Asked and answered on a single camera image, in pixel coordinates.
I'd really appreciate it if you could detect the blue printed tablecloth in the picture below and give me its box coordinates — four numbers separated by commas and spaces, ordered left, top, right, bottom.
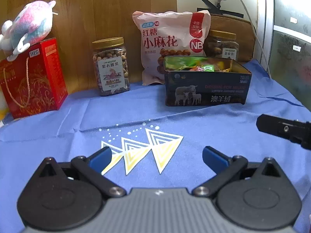
1, 61, 310, 232

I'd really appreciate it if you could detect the black sheep tin box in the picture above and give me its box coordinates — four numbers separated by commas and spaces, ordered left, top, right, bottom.
163, 56, 252, 106

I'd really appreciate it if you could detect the red gift box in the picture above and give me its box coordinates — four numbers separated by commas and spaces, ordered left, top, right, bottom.
1, 38, 68, 119

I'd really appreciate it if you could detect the nut jar white label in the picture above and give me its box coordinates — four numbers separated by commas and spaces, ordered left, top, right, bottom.
92, 37, 130, 96

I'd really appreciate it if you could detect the yellow duck plush toy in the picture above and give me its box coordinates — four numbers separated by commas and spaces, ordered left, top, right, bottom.
0, 91, 10, 127

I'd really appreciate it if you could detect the brown wooden board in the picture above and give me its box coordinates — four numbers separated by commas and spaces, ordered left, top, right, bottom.
210, 14, 256, 63

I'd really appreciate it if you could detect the dark nut jar gold lid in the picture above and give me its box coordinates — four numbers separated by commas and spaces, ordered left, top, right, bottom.
204, 30, 239, 61

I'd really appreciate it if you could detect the pink snack bag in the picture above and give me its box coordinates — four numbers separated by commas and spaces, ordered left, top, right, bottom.
132, 10, 211, 85

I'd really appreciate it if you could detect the pink blue plush toy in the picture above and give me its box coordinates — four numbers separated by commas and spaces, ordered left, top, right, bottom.
1, 1, 57, 62

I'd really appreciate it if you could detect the wooden wall panel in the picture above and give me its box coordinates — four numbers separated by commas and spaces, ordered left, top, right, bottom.
1, 0, 176, 93

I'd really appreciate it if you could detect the white cable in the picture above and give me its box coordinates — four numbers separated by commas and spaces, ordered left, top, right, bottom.
230, 0, 272, 78

